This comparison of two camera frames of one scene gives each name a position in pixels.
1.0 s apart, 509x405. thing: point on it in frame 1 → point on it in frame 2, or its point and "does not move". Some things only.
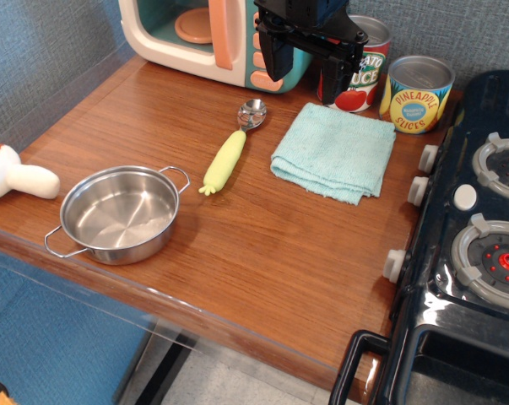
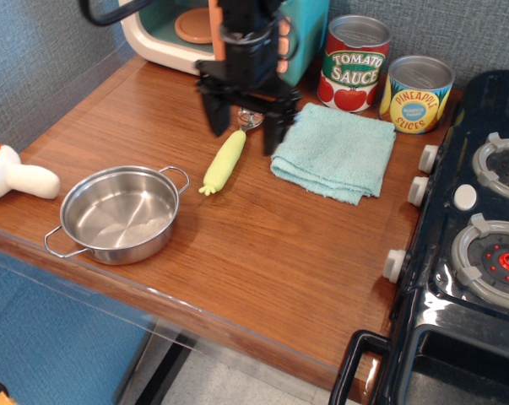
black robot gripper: [324, 30] → [248, 72]
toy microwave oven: [216, 40] does not move
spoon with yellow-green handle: [250, 115] does not move
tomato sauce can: [368, 77] does not move
